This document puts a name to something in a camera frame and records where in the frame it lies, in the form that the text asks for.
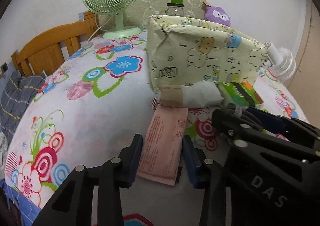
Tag pink packet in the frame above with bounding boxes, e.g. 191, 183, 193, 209
137, 105, 188, 186

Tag wooden bed headboard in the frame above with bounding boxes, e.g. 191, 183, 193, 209
11, 11, 96, 76

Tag grey plaid pillow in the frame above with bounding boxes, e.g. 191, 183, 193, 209
1, 70, 46, 143

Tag beige cartoon cardboard panel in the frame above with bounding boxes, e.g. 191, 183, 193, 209
124, 0, 206, 30

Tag floral patterned tablecloth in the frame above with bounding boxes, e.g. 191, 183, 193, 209
1, 32, 308, 225

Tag glass jar with green lid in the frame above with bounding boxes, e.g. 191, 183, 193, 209
159, 0, 184, 17

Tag yellow cartoon fabric storage box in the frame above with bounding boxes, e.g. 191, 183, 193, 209
146, 15, 267, 92

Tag white soft cloth pack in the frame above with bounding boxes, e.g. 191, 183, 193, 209
182, 81, 223, 109

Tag white standing fan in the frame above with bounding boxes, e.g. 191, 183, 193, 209
263, 41, 296, 83

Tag purple bunny plush toy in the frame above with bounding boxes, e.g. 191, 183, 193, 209
204, 6, 231, 27

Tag white fan power cord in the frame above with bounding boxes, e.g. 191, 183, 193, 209
87, 13, 116, 42

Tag wall power socket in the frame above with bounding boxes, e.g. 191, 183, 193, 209
1, 62, 8, 73

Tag beige wrapped packet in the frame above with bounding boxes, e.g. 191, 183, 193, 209
157, 85, 184, 108

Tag green tissue pack black band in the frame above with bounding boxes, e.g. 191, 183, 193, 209
217, 82, 264, 107

